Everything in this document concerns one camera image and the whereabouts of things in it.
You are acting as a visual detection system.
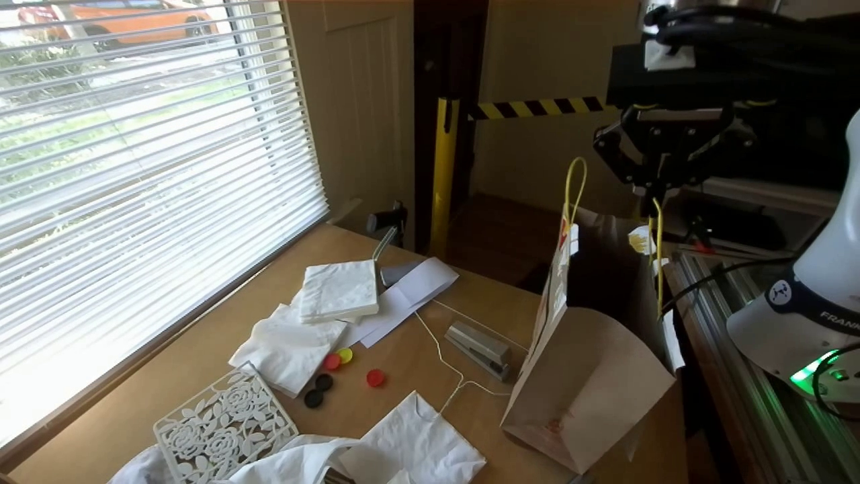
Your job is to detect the white window blinds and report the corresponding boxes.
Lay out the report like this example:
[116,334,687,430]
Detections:
[0,0,334,452]

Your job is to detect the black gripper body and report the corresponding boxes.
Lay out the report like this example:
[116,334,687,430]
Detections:
[615,102,747,165]

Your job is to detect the aluminium rail base frame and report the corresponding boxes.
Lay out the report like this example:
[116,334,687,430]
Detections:
[667,251,860,484]

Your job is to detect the white wire hanger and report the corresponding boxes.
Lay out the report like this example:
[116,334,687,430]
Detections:
[411,298,532,418]

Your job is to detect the yellow black striped belt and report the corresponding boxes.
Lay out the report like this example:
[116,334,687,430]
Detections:
[471,95,612,123]

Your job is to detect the black box device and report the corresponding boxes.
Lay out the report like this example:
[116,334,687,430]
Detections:
[682,192,791,255]

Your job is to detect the flat white napkin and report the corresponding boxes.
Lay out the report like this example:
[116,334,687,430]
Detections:
[339,391,489,484]

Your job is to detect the white shelf unit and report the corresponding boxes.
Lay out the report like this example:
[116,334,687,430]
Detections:
[697,172,843,266]

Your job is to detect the wooden table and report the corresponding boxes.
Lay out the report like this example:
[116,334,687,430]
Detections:
[9,223,690,484]

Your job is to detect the grey stapler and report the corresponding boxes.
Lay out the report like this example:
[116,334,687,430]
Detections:
[443,321,517,381]

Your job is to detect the white lattice plastic tray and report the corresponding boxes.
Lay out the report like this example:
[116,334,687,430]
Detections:
[150,360,302,484]

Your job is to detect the brown paper takeaway bag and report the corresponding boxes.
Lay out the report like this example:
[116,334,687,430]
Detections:
[497,157,687,479]

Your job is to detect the yellow stanchion post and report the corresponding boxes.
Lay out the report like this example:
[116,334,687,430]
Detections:
[428,95,463,264]

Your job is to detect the folded white napkin stack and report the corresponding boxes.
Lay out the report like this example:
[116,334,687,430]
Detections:
[294,259,384,327]

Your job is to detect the crumpled white napkin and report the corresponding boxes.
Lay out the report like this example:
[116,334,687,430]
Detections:
[228,302,350,400]

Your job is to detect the white crumpled paper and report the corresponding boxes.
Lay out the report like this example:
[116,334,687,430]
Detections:
[345,255,463,350]

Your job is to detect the black cable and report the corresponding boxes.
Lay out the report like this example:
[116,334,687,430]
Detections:
[810,345,860,426]
[659,255,795,321]

